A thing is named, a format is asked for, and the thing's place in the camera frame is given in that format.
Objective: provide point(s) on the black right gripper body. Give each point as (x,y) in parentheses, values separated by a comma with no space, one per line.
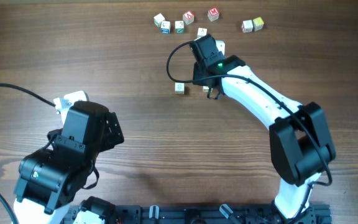
(198,71)

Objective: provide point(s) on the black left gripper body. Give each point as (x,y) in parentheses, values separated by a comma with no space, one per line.
(107,142)

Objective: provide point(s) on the wooden block with figure eight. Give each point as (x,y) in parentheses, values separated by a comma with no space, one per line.
(179,88)

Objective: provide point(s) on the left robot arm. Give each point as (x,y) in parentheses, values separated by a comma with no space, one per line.
(50,177)

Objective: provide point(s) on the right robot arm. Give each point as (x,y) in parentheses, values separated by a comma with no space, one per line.
(300,142)

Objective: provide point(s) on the red edged wooden block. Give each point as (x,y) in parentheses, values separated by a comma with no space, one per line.
(201,32)

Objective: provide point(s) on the green N wooden block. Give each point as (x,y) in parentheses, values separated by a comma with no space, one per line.
(179,27)

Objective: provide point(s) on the red A wooden block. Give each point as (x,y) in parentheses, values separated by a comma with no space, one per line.
(188,17)

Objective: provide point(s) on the red M wooden block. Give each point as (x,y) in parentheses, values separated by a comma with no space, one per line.
(213,14)

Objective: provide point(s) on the blue letter wooden block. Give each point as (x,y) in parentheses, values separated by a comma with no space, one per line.
(165,27)

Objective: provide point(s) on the red Y wooden block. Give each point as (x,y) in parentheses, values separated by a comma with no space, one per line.
(247,26)

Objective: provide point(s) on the green letter wooden block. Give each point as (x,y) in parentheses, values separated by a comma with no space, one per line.
(158,19)

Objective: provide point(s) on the yellow top wooden block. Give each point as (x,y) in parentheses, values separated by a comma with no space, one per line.
(258,23)

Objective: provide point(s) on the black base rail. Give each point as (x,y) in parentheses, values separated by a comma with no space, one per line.
(248,214)

